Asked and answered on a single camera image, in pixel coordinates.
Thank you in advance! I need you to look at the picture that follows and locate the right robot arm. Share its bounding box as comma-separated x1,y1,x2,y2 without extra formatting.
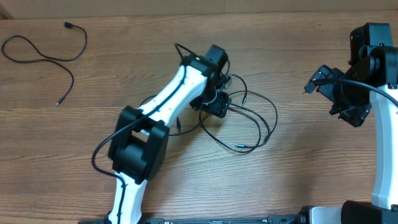
296,22,397,224

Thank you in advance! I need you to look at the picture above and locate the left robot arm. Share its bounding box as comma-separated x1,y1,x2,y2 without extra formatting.
104,45,231,223

